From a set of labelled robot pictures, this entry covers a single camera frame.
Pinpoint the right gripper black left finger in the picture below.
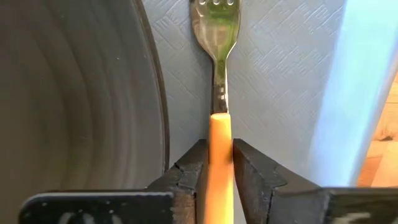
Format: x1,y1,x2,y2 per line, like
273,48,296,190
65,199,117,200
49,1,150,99
17,138,209,224

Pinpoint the black round plate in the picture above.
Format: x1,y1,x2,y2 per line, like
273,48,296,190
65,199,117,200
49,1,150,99
0,0,170,224

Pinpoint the blue plastic tray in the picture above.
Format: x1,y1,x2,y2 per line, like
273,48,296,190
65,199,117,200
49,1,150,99
141,0,398,224

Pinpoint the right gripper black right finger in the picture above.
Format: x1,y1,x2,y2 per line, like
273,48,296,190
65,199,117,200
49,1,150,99
232,138,398,224

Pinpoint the fork with orange handle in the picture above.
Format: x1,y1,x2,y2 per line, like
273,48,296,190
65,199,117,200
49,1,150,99
189,0,242,224

